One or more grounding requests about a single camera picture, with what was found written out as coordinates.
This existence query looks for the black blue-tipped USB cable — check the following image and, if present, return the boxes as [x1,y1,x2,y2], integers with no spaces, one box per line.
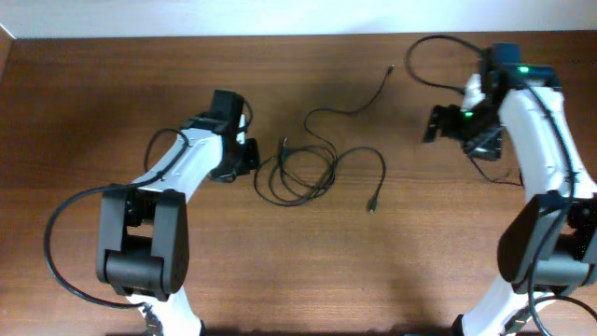
[253,136,338,207]

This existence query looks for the thin black USB cable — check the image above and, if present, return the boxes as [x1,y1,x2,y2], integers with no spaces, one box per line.
[302,64,396,215]

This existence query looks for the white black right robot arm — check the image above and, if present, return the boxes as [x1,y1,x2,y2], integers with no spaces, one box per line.
[423,44,596,335]

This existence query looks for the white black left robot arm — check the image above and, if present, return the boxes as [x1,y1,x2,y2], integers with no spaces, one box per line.
[96,90,259,335]

